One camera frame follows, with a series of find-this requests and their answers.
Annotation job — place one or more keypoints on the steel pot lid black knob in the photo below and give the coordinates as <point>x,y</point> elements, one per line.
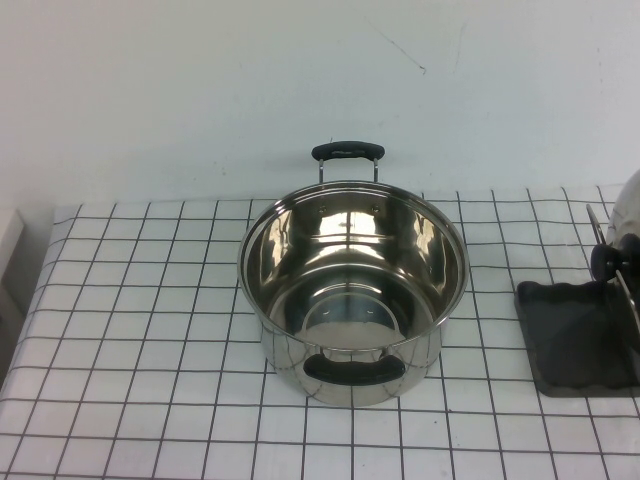
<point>627,215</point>

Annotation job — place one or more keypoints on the white black grid tablecloth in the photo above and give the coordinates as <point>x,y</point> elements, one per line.
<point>150,300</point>

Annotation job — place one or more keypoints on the beige box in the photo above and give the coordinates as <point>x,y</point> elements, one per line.
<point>10,260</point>

